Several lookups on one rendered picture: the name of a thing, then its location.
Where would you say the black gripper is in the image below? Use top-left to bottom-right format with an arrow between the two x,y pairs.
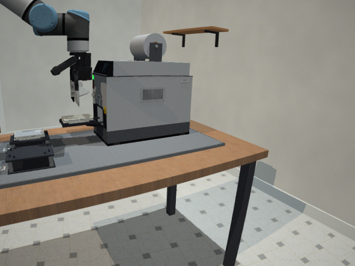
69,52 -> 92,106

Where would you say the grey cylinder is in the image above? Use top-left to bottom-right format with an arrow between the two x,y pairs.
130,33 -> 166,59

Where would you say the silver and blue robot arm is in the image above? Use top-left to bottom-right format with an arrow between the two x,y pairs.
0,0 -> 90,76

